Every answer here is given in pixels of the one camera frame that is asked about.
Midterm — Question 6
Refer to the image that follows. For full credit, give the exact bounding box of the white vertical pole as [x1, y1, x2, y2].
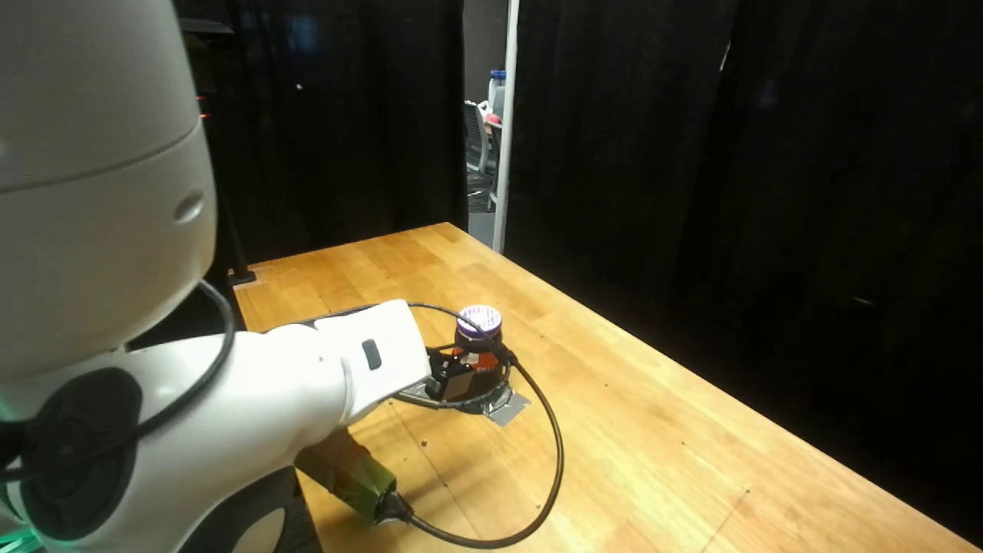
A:
[488, 0, 523, 255]

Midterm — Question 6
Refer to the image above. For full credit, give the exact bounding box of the green mounted wrist camera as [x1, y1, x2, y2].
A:
[292, 426, 398, 527]

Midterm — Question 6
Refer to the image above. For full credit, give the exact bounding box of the office chair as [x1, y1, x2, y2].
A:
[461, 94, 504, 215]

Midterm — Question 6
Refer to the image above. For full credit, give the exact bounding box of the thin black camera cable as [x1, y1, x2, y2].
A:
[387, 297, 568, 553]

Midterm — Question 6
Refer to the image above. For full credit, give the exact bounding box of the red and black object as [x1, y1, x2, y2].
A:
[451, 305, 510, 404]

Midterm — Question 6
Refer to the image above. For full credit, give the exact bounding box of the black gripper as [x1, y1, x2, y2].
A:
[425, 340, 512, 404]

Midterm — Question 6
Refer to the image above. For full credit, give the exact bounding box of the black curtain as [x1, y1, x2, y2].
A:
[167, 0, 983, 546]

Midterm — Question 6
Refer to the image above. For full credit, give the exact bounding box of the grey base plate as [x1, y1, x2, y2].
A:
[477, 390, 530, 426]

